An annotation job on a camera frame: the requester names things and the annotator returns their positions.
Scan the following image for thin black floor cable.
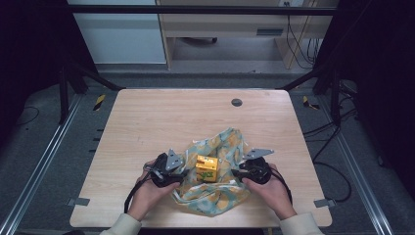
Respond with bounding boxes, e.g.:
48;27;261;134
15;106;41;127

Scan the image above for black floor cables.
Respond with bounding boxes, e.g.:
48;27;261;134
302;106;359;204

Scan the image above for person's right hand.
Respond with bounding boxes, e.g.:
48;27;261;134
242;163;298;221

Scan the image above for lemon print cloth bag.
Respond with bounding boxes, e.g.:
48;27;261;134
170;126;253;218

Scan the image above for person's left hand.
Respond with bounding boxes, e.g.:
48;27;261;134
126;159;181;222

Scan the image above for black hanging desk cables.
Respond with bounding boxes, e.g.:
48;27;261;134
285;14;323;71

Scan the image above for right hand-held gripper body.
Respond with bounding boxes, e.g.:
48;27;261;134
239;148;275;186

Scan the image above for yellow carton box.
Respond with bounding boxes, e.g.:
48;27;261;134
195;155;219;183

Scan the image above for yellow black striped tape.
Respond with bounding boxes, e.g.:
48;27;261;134
301;95;321;111
92;93;108;113

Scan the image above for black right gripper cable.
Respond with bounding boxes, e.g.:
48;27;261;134
269;167;294;206

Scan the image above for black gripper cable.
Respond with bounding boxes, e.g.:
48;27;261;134
269;167;294;206
123;177;155;214

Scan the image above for grey table bracket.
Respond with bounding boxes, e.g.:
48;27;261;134
313;198;337;209
66;197;91;208

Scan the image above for black metal stand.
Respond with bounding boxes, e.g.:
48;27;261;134
277;64;345;127
58;58;125;125

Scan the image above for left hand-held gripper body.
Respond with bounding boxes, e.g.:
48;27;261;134
143;148;188;189

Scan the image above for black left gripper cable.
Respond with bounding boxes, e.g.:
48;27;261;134
123;177;155;214

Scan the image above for white cabinet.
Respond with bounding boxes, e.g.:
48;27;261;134
67;0;167;66

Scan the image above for aluminium floor rail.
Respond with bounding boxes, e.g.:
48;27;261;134
0;93;83;235
316;95;396;235

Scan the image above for black horizontal frame bar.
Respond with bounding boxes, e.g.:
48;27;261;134
67;4;341;17

